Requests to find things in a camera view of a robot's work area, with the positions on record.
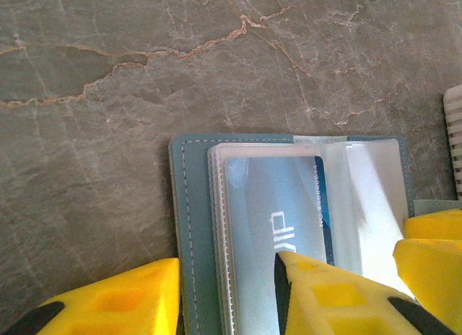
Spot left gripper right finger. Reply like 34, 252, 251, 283
273, 250, 456, 335

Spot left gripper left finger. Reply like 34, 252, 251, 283
0, 257, 181, 335

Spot blue VIP card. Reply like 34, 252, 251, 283
224, 155, 335, 335

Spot teal leather card holder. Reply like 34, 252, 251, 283
168, 132, 462, 335

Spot white plastic slotted basket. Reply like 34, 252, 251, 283
443, 83, 462, 201

